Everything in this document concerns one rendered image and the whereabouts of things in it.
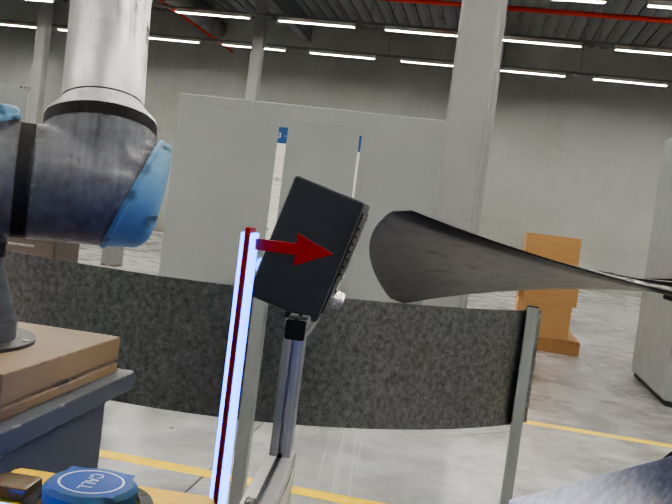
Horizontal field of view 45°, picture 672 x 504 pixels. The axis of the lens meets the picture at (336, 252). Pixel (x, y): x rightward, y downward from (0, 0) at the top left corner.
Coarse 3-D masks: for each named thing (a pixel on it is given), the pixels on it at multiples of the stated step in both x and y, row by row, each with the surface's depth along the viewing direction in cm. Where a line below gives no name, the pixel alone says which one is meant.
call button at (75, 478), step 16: (48, 480) 34; (64, 480) 35; (80, 480) 35; (96, 480) 35; (112, 480) 35; (128, 480) 35; (48, 496) 33; (64, 496) 33; (80, 496) 33; (96, 496) 33; (112, 496) 33; (128, 496) 34
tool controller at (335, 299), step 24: (288, 192) 117; (312, 192) 116; (336, 192) 116; (288, 216) 116; (312, 216) 116; (336, 216) 116; (360, 216) 117; (288, 240) 116; (312, 240) 116; (336, 240) 116; (264, 264) 117; (288, 264) 116; (312, 264) 116; (336, 264) 116; (264, 288) 117; (288, 288) 117; (312, 288) 116; (336, 288) 132; (288, 312) 123; (312, 312) 117
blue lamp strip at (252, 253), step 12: (252, 240) 58; (252, 252) 58; (252, 264) 59; (252, 276) 60; (252, 288) 60; (240, 324) 58; (240, 336) 58; (240, 348) 58; (240, 360) 59; (240, 372) 60; (240, 384) 60; (228, 420) 59; (228, 432) 59; (228, 444) 59; (228, 456) 59; (228, 468) 60; (228, 480) 61
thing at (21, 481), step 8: (8, 472) 36; (0, 480) 35; (8, 480) 35; (16, 480) 35; (24, 480) 35; (32, 480) 35; (40, 480) 36; (0, 488) 34; (8, 488) 34; (16, 488) 34; (24, 488) 34; (32, 488) 35; (0, 496) 34; (8, 496) 34; (16, 496) 34; (24, 496) 34
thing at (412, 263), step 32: (384, 224) 52; (416, 224) 50; (384, 256) 60; (416, 256) 58; (448, 256) 57; (480, 256) 54; (512, 256) 51; (384, 288) 68; (416, 288) 67; (448, 288) 67; (480, 288) 66; (512, 288) 66; (544, 288) 65; (576, 288) 64; (608, 288) 62; (640, 288) 52
